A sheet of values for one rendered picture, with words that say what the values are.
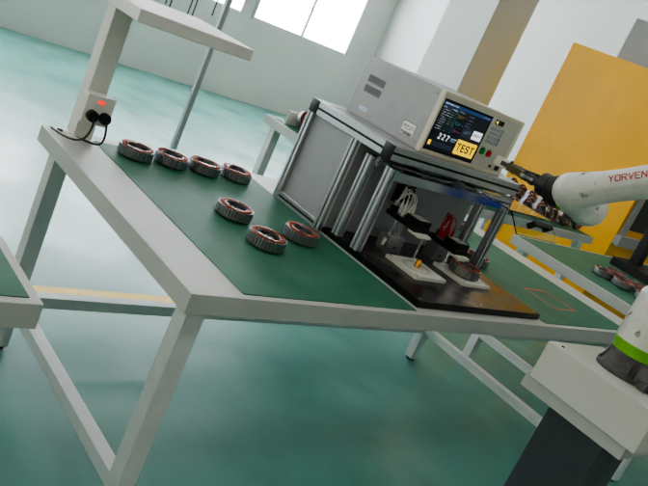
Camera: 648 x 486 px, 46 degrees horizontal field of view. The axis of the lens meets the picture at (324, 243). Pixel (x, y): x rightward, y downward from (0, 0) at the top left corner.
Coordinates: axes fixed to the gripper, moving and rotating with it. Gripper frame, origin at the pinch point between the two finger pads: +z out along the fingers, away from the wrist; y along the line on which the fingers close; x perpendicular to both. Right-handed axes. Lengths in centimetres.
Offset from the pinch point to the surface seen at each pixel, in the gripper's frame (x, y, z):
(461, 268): -36.9, -1.4, -5.0
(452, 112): 8.4, -22.4, 9.8
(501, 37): 62, 297, 273
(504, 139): 6.5, 8.3, 10.0
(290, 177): -35, -41, 47
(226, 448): -118, -54, 9
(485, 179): -8.2, 4.9, 7.1
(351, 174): -22, -40, 22
